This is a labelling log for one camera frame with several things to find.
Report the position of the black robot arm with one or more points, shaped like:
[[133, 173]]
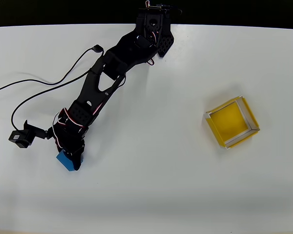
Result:
[[95, 92]]

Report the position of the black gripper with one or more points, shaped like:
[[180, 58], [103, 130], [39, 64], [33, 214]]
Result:
[[74, 149]]

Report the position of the blue cube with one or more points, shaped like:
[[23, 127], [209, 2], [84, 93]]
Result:
[[64, 161]]

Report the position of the yellow cardboard box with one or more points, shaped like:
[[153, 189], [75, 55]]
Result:
[[230, 123]]

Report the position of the black webcam on bracket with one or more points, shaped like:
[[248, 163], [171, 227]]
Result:
[[22, 137]]

